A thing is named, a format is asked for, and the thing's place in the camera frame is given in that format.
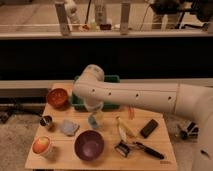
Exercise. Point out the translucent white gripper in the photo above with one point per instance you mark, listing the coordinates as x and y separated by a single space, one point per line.
97 116

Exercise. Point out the light blue towel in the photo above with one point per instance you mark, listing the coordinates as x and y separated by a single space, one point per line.
69 128

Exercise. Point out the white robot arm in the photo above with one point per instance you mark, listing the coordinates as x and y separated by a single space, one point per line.
188 101

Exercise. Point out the small blue cup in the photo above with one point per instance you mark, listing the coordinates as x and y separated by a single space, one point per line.
92 122

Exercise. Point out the green plastic tray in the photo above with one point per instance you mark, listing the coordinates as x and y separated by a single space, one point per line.
78 105

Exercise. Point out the purple bowl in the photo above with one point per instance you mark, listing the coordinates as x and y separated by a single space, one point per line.
89 145

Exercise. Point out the orange carrot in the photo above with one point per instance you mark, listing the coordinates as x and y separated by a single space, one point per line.
131 113

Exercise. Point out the yellow banana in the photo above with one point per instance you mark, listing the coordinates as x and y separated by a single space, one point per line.
125 129

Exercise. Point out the small black metal clip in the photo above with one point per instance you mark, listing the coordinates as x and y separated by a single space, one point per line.
122 149

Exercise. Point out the orange bowl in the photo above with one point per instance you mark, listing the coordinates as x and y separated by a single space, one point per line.
57 97

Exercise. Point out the black rectangular block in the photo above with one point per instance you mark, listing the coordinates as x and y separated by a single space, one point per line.
149 128

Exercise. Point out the metal can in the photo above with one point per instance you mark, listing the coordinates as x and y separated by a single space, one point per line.
47 122

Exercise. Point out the apple in white cup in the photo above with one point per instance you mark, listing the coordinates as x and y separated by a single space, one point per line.
42 146

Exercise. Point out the wheeled equipment stand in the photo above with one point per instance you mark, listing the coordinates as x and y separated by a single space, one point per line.
188 130

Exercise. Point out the black handled tool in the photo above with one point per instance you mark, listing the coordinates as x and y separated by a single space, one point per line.
149 150

